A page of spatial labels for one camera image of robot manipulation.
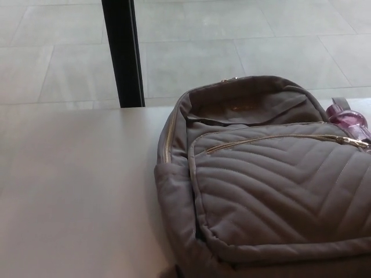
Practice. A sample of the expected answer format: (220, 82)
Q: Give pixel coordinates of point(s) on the grey quilted backpack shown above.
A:
(266, 179)

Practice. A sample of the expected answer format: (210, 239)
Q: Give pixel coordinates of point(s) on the black window frame post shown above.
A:
(123, 58)

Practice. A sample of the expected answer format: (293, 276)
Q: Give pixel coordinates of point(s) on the pink transparent water bottle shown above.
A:
(349, 120)

